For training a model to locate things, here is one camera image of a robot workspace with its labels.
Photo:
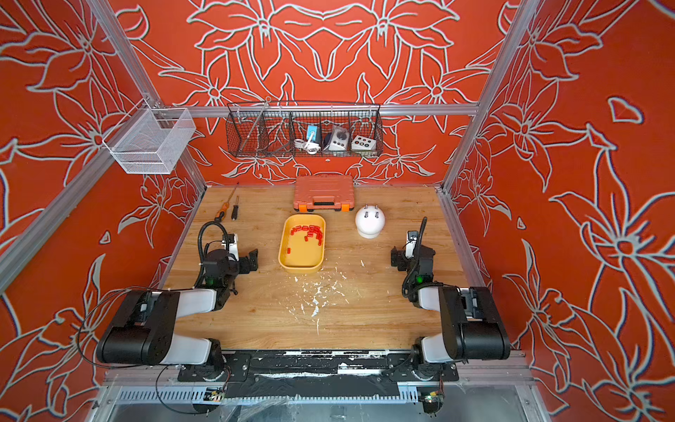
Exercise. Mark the orange tool case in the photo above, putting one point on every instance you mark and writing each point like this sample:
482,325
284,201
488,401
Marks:
322,192

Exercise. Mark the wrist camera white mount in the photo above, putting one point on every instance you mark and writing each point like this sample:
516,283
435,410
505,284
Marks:
411,243
231,247

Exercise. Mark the orange handled screwdriver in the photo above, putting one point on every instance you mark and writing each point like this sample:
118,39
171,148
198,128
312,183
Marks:
221,213

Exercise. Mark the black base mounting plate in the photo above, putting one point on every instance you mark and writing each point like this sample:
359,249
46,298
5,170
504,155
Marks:
322,374

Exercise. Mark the white dome screw fixture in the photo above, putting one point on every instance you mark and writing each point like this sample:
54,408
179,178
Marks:
370,221

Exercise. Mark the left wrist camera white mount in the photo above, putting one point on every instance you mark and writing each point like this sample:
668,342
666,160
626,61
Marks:
231,247

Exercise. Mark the black handled screwdriver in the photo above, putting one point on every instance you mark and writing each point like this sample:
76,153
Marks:
235,210

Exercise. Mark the blue white small box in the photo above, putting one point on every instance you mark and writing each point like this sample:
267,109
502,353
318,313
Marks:
312,134

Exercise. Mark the white button box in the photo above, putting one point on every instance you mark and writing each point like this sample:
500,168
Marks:
363,145

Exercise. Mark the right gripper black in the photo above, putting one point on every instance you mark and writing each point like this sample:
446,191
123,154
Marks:
401,255

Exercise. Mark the white round dial device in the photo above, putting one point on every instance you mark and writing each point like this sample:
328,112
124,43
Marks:
338,140

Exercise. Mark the yellow plastic tray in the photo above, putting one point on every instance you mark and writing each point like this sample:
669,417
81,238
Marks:
296,256

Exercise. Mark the clear acrylic wall box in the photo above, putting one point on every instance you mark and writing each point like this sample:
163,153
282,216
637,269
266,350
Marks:
150,144

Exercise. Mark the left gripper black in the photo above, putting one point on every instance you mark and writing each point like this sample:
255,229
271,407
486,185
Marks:
243,268

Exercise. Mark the red sleeves pile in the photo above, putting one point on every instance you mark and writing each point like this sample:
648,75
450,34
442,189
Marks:
309,232

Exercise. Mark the black wire wall basket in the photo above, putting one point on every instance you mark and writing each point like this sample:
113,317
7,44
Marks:
277,129

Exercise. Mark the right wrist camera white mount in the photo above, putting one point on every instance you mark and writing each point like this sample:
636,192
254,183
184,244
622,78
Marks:
411,243

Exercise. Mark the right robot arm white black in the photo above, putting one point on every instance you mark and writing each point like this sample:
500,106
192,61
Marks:
471,326

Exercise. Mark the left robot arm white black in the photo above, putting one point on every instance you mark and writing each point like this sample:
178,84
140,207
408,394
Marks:
143,330

